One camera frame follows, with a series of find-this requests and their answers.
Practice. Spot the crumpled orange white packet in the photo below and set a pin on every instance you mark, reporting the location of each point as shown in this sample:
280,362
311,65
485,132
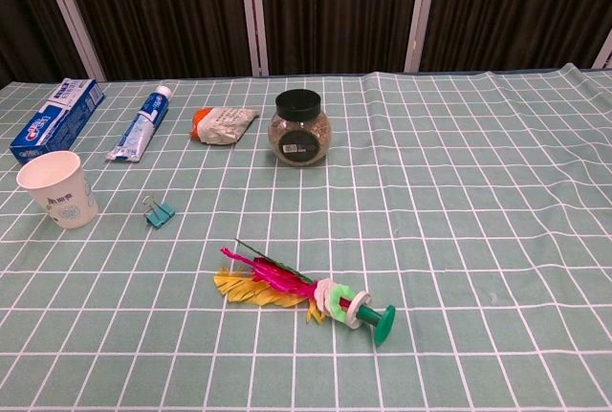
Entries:
225,125

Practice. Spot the white paper cup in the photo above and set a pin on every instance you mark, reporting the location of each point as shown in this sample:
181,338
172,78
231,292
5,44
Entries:
67,201

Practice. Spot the green checked tablecloth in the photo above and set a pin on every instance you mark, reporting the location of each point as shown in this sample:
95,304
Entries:
430,240

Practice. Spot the white partition frame post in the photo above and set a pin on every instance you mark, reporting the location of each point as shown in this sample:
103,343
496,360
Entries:
421,10
605,56
72,17
253,15

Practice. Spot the blue white toothpaste tube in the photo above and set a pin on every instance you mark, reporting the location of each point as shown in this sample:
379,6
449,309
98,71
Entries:
141,125

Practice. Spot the colourful feather shuttlecock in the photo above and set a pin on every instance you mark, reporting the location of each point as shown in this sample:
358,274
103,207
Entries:
282,285

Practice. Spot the round glass jar black lid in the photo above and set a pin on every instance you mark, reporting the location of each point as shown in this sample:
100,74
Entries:
299,137

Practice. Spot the teal binder clip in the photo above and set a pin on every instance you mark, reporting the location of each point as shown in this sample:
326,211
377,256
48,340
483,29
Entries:
160,216

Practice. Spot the dark partition panel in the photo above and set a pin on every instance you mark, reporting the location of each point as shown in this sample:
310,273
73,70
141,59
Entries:
516,6
24,25
162,15
334,10

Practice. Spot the blue toothpaste box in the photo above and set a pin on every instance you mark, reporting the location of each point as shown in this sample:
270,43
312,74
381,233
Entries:
52,120

